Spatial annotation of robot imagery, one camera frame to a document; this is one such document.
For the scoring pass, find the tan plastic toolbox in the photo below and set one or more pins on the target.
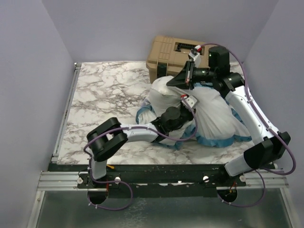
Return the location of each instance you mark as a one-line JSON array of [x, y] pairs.
[[169, 55]]

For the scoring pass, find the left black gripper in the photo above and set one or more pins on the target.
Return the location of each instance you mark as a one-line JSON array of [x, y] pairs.
[[191, 114]]

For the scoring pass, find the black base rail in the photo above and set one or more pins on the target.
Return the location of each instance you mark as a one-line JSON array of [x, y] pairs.
[[151, 181]]

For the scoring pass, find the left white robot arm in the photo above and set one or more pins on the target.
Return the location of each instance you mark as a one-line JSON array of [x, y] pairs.
[[105, 140]]

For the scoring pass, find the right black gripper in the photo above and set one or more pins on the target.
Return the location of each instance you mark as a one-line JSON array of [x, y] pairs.
[[184, 80]]

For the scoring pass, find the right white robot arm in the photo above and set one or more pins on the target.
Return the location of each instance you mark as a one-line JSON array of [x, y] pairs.
[[269, 142]]

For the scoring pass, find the white pillowcase blue trim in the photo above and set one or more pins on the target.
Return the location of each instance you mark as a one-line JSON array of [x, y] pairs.
[[218, 125]]

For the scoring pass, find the white pillow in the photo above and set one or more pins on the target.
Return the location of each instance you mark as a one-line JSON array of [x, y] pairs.
[[162, 97]]

